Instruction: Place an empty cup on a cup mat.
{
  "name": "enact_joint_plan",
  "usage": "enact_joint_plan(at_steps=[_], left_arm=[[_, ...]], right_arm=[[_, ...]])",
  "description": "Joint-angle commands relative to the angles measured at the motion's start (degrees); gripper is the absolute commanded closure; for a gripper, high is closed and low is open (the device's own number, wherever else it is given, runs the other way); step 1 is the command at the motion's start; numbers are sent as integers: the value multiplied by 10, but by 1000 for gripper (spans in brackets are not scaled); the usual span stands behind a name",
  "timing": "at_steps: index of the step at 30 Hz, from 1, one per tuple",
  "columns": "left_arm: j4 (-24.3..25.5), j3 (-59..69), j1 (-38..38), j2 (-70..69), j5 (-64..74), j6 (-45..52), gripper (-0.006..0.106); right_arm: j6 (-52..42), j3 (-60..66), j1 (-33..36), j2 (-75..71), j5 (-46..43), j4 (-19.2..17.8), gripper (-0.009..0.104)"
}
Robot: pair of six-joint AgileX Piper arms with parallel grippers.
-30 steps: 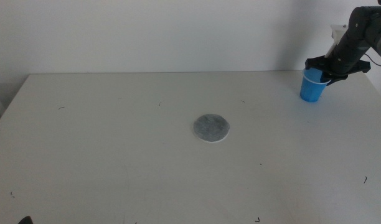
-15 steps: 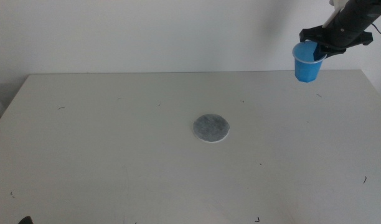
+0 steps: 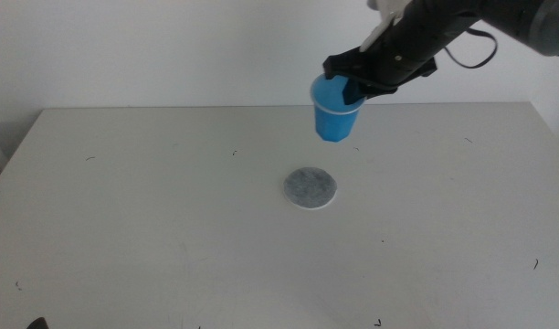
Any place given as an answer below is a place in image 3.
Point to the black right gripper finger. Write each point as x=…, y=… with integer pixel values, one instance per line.
x=353, y=92
x=381, y=90

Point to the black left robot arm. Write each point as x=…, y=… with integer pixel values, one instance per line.
x=37, y=324

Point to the black and grey right robot arm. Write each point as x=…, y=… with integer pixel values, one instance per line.
x=526, y=18

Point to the round grey cup mat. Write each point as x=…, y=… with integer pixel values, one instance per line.
x=309, y=187

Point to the blue plastic cup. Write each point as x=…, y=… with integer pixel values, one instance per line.
x=335, y=123

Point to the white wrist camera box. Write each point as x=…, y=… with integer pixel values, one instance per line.
x=383, y=23

